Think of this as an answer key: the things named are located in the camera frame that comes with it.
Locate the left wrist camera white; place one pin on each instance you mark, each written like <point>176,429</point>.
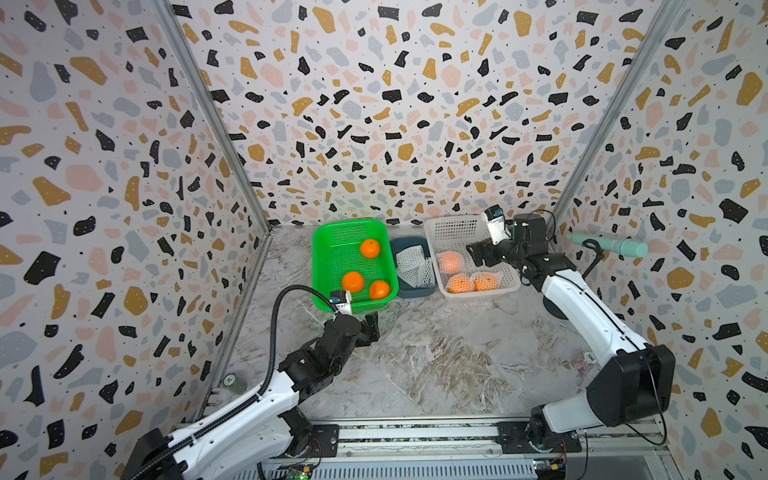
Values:
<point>341,301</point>

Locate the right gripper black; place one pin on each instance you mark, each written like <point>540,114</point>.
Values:
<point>480,254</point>

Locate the green patterned tape roll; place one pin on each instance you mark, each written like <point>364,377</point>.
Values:
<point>234,383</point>

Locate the dark teal plastic bin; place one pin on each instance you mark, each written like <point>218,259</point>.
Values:
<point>405,279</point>

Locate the white foam net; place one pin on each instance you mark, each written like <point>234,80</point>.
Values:
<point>410,258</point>
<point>424,276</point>

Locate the green plastic mesh basket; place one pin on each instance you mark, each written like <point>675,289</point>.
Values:
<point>336,251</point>

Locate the small crumpled wrapper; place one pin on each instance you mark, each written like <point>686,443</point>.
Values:
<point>584,362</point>

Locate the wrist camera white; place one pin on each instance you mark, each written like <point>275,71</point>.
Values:
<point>495,221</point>
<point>341,301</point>

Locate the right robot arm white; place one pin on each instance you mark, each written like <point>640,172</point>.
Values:
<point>635,377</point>

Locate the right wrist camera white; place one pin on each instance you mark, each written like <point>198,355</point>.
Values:
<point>495,221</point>

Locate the white plastic mesh basket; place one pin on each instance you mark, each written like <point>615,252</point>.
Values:
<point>454,234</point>

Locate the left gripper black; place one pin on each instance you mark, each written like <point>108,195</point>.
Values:
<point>375,335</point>

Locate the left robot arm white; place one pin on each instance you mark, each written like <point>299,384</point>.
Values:
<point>259,425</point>

